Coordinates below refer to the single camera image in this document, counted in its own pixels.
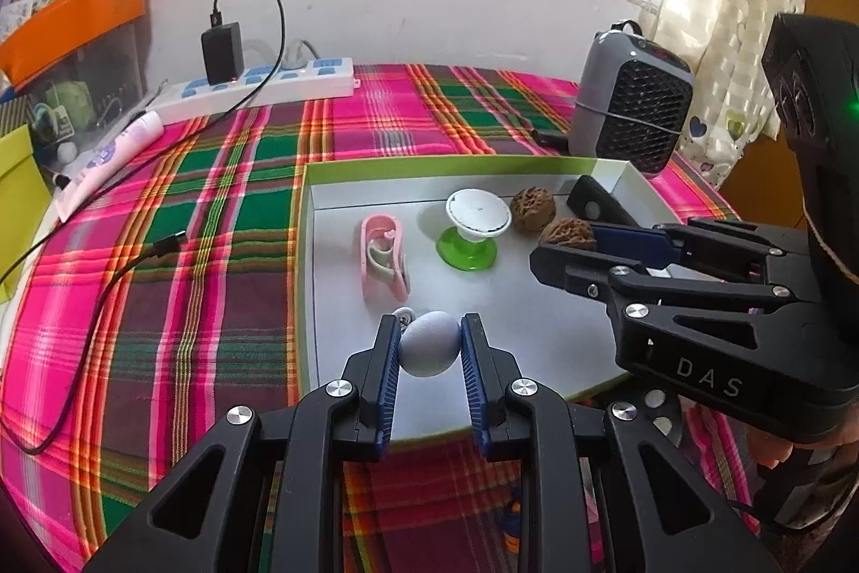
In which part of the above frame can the pink white floral tube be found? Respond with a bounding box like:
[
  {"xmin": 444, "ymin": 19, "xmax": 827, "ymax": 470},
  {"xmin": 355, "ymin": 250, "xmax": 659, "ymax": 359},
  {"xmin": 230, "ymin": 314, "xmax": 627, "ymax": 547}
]
[{"xmin": 54, "ymin": 110, "xmax": 164, "ymax": 223}]

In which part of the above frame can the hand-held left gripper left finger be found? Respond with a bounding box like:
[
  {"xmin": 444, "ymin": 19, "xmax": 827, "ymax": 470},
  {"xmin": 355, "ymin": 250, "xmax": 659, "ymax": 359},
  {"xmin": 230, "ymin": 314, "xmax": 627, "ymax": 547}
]
[{"xmin": 84, "ymin": 314, "xmax": 404, "ymax": 573}]

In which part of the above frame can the black bike light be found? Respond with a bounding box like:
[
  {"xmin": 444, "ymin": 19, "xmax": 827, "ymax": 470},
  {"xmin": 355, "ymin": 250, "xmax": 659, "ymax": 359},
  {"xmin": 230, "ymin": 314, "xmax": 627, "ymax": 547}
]
[{"xmin": 567, "ymin": 176, "xmax": 635, "ymax": 226}]

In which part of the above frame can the black charger cable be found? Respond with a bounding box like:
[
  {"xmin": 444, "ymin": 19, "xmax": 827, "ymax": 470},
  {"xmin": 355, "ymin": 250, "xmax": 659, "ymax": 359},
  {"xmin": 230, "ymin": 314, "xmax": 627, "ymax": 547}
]
[{"xmin": 0, "ymin": 0, "xmax": 286, "ymax": 454}]

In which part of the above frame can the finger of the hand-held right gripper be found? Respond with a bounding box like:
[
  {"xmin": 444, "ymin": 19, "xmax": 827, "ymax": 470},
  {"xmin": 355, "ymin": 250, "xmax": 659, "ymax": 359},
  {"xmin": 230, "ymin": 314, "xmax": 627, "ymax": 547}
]
[
  {"xmin": 529, "ymin": 243, "xmax": 820, "ymax": 354},
  {"xmin": 592, "ymin": 216, "xmax": 818, "ymax": 287}
]

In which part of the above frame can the person's right hand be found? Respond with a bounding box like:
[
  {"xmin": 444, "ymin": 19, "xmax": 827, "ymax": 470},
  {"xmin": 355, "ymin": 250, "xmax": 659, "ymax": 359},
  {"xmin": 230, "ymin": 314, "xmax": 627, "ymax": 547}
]
[{"xmin": 746, "ymin": 420, "xmax": 859, "ymax": 473}]

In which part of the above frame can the grey chevron gift box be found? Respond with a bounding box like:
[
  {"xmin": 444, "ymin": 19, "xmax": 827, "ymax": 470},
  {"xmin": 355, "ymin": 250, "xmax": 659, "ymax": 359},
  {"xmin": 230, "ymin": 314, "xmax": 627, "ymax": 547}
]
[{"xmin": 0, "ymin": 93, "xmax": 31, "ymax": 134}]

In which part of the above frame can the pink clip with green hook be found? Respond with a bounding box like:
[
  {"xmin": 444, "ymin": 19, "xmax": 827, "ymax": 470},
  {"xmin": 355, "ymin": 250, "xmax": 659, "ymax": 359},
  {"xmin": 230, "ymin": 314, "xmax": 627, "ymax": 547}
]
[{"xmin": 361, "ymin": 215, "xmax": 410, "ymax": 300}]

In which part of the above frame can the grey fan heater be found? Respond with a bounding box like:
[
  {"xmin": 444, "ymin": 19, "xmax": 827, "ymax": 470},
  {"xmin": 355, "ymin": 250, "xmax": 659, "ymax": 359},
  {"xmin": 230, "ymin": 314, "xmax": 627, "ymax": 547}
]
[{"xmin": 567, "ymin": 19, "xmax": 695, "ymax": 178}]

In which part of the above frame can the clear bin with orange lid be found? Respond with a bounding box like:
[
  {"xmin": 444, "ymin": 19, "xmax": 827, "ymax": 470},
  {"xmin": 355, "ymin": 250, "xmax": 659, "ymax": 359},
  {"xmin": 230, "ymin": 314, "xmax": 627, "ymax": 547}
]
[{"xmin": 0, "ymin": 0, "xmax": 149, "ymax": 158}]

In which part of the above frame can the white green suction stand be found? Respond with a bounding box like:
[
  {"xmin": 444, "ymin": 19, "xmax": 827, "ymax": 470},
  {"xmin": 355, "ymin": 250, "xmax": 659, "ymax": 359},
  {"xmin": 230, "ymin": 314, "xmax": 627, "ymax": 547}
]
[{"xmin": 436, "ymin": 189, "xmax": 514, "ymax": 272}]

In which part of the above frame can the green white cardboard box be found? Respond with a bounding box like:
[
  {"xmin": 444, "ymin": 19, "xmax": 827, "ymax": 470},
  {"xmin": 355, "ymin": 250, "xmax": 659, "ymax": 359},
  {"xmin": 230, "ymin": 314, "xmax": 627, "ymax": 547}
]
[{"xmin": 294, "ymin": 155, "xmax": 692, "ymax": 452}]

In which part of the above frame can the white blue power strip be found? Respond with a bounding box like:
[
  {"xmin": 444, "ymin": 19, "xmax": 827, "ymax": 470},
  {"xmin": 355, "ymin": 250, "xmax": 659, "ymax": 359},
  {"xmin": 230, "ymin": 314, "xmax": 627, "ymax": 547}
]
[{"xmin": 144, "ymin": 56, "xmax": 355, "ymax": 121}]

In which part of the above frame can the yellow-green box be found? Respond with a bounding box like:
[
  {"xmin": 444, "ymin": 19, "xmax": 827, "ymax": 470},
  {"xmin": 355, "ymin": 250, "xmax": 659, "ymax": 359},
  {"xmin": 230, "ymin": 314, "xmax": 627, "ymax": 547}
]
[{"xmin": 0, "ymin": 125, "xmax": 53, "ymax": 306}]

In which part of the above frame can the black charger adapter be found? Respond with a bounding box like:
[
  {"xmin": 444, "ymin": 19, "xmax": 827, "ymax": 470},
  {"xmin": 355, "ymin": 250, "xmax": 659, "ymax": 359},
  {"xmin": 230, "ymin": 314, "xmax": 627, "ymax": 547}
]
[{"xmin": 201, "ymin": 23, "xmax": 246, "ymax": 85}]

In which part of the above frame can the brown walnut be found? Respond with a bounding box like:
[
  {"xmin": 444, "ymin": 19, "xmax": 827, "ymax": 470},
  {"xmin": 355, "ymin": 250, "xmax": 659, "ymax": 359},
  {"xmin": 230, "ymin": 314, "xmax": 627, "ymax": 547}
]
[
  {"xmin": 510, "ymin": 187, "xmax": 558, "ymax": 235},
  {"xmin": 540, "ymin": 219, "xmax": 598, "ymax": 253}
]

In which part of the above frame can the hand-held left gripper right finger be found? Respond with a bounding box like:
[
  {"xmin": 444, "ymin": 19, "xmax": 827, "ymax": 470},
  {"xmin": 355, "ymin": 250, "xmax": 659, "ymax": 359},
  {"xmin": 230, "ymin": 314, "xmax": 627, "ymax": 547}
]
[{"xmin": 460, "ymin": 313, "xmax": 783, "ymax": 573}]

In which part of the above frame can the white ball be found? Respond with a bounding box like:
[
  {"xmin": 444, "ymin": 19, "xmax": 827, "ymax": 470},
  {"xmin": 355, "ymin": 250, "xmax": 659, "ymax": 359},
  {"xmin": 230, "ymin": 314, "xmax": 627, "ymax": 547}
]
[{"xmin": 399, "ymin": 311, "xmax": 463, "ymax": 378}]

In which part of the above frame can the cream heart-print curtain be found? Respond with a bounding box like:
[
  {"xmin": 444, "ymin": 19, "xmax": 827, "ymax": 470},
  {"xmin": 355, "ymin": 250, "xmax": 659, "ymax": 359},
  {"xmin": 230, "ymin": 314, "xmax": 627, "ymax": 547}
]
[{"xmin": 644, "ymin": 0, "xmax": 813, "ymax": 191}]

